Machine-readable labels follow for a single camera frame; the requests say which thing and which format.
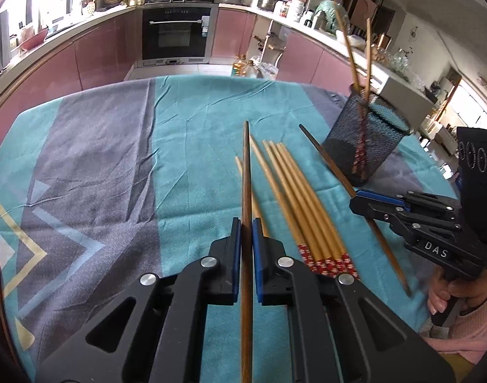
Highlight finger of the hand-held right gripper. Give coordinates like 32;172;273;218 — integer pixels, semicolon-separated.
349;199;465;248
354;189;460;218

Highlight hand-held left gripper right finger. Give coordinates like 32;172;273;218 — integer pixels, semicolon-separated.
251;217;455;383

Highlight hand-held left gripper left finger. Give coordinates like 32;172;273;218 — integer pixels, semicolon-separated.
38;217;244;383

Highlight black mesh utensil holder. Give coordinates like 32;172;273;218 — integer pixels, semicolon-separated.
321;83;412;187

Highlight bundle of patterned chopsticks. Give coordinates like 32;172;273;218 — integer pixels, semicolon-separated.
234;135;361;281

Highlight dark brown wooden chopstick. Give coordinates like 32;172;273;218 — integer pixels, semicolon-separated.
299;124;412;297
240;120;254;383

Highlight patterned bamboo chopstick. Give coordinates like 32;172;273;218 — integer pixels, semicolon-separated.
353;17;374;178
334;8;368;180

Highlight person's right forearm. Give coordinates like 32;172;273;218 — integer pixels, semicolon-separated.
423;283;487;354

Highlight person's right hand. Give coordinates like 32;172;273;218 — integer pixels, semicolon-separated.
427;267;487;316

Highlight teal and grey tablecloth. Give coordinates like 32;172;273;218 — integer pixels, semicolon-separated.
0;74;463;383

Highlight clear plastic bag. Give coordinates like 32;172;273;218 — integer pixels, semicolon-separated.
257;62;280;80

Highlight green plastic bag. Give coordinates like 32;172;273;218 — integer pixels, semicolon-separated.
315;0;348;34

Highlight black built-in oven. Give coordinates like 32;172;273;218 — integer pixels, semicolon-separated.
141;5;216;64

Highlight pink kitchen base cabinets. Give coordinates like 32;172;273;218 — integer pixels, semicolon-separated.
0;6;384;136

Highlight pink bowl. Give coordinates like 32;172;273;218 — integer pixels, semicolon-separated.
20;28;49;50

